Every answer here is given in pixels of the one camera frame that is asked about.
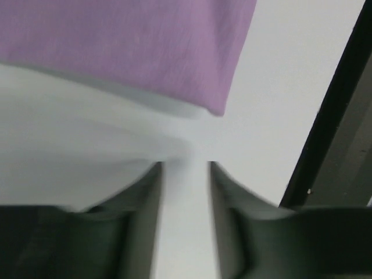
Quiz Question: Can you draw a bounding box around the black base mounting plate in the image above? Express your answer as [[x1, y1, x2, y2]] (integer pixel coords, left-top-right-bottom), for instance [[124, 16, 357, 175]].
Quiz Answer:
[[280, 0, 371, 208]]

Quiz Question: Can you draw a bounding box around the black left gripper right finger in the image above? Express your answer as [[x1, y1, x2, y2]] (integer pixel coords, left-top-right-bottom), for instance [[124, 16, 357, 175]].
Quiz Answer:
[[210, 162, 371, 278]]

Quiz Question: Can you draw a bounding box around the purple t shirt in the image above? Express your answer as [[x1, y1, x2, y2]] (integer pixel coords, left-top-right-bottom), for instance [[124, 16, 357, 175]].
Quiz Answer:
[[1, 1, 256, 116]]

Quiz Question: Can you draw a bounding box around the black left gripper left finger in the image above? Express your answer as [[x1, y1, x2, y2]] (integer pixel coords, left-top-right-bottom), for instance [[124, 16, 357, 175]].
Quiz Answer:
[[1, 163, 162, 279]]

